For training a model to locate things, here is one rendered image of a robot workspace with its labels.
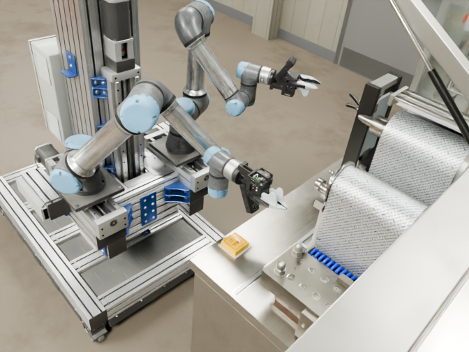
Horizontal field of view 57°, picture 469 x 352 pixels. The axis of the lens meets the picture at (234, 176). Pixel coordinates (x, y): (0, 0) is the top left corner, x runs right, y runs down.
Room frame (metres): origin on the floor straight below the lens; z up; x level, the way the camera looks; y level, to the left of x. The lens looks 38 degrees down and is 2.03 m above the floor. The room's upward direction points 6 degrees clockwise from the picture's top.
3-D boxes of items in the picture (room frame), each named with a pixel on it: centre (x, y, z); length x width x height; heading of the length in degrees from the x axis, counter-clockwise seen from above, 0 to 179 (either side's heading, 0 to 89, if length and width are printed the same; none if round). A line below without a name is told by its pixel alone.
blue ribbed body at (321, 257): (0.87, -0.35, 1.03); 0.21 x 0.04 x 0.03; 49
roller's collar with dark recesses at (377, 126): (1.22, -0.45, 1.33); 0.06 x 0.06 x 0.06; 49
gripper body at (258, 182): (1.15, -0.06, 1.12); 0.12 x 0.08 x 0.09; 49
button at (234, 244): (1.05, -0.03, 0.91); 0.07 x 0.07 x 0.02; 49
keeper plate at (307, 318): (0.69, -0.27, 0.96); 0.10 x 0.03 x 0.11; 49
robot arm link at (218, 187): (1.27, 0.06, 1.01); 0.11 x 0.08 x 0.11; 1
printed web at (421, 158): (1.03, -0.49, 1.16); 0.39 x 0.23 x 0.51; 139
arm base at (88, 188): (1.38, 0.61, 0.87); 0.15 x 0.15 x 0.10
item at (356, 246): (0.89, -0.36, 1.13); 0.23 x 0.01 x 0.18; 49
